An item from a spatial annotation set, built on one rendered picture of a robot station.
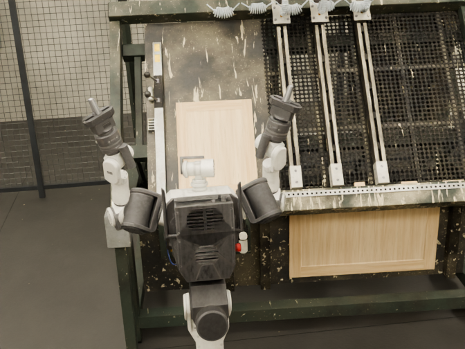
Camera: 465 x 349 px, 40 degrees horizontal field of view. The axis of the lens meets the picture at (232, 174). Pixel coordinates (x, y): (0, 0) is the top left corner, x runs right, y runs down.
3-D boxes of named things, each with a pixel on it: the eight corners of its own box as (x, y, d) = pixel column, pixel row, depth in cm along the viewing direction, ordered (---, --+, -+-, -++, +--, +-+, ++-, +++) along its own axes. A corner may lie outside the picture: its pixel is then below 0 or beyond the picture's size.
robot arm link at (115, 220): (144, 228, 260) (156, 218, 239) (114, 237, 255) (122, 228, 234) (135, 201, 261) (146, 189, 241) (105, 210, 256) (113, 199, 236)
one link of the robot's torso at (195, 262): (258, 287, 220) (253, 187, 213) (160, 297, 217) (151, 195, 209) (246, 259, 249) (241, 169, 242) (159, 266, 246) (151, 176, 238)
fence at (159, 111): (157, 199, 351) (156, 197, 348) (153, 46, 380) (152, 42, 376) (166, 199, 352) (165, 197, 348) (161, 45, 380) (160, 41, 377)
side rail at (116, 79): (113, 204, 356) (110, 199, 346) (112, 30, 390) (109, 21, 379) (124, 203, 356) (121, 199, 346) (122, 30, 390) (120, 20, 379)
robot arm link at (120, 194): (130, 169, 251) (132, 205, 264) (104, 176, 247) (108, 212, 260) (140, 186, 244) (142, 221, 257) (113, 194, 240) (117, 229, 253)
